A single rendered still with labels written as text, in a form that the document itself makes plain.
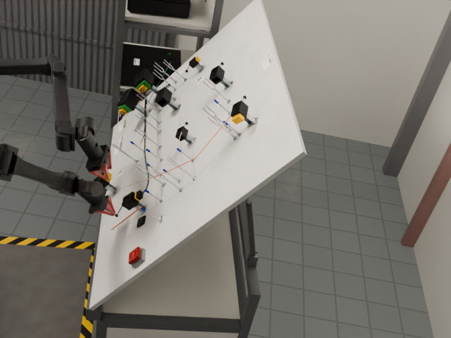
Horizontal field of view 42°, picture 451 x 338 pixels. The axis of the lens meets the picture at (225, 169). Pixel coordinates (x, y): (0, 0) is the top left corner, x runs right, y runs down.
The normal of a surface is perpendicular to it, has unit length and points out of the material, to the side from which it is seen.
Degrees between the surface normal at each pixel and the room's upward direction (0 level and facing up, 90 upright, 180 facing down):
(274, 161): 53
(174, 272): 0
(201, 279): 0
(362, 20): 90
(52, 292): 0
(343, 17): 90
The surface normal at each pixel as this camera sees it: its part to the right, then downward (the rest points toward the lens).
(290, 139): -0.68, -0.54
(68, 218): 0.17, -0.77
